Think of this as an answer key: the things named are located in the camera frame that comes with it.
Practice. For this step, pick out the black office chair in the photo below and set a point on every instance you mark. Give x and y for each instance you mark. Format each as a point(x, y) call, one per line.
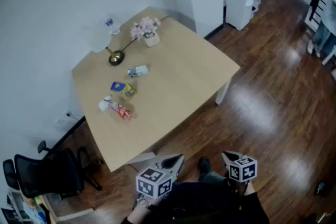
point(52, 173)

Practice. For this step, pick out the white wall socket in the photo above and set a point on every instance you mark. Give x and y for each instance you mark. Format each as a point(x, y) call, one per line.
point(68, 113)

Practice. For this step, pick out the white water dispenser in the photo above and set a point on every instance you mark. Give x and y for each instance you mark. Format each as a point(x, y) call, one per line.
point(240, 0)

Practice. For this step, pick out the person's black top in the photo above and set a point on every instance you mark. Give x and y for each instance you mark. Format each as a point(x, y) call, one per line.
point(204, 204)

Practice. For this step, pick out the person's left forearm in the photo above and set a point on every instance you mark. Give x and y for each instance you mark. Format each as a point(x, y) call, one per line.
point(139, 213)

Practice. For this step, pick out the pink flowers in white pot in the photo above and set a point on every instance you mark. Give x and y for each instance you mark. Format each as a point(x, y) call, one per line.
point(147, 30)

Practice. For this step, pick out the colourful desk clutter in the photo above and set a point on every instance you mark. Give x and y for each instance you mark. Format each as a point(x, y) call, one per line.
point(23, 211)

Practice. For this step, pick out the yellow snack packet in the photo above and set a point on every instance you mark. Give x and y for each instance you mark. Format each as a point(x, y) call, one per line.
point(128, 90)

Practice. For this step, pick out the white blank wall plate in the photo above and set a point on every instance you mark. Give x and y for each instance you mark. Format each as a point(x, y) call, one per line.
point(60, 121)

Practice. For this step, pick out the white shade brass table lamp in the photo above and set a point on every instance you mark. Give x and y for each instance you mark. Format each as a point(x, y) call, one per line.
point(95, 39)

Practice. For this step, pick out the person's trouser leg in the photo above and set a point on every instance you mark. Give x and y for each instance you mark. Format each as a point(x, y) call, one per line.
point(211, 177)

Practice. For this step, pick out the blue snack packet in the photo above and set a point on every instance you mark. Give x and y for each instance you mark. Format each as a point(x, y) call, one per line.
point(116, 86)

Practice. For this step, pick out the wooden side desk white frame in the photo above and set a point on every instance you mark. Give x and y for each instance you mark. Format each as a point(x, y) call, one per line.
point(73, 215)

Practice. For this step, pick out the white green milk carton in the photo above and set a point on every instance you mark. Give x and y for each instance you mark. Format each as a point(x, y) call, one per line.
point(139, 70)

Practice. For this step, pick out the white wrapper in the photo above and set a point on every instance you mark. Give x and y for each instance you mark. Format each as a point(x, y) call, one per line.
point(104, 104)

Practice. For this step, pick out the clear water bottle blue label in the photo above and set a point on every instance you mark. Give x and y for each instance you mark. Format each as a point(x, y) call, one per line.
point(111, 25)

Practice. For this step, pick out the person's right forearm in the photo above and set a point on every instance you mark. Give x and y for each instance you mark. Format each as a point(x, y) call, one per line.
point(249, 189)

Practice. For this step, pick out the silver wristwatch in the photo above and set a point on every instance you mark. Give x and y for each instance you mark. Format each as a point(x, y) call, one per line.
point(144, 203)

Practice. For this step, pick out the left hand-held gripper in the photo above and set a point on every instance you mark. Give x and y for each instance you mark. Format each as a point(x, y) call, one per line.
point(153, 183)

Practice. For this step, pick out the person's dark shoe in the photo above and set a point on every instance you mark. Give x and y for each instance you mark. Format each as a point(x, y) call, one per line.
point(204, 164)

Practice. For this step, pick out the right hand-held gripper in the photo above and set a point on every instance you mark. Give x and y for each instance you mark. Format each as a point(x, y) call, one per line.
point(242, 169)

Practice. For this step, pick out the red label plastic bottle trash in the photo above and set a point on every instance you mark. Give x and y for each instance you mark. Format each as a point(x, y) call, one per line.
point(122, 111)

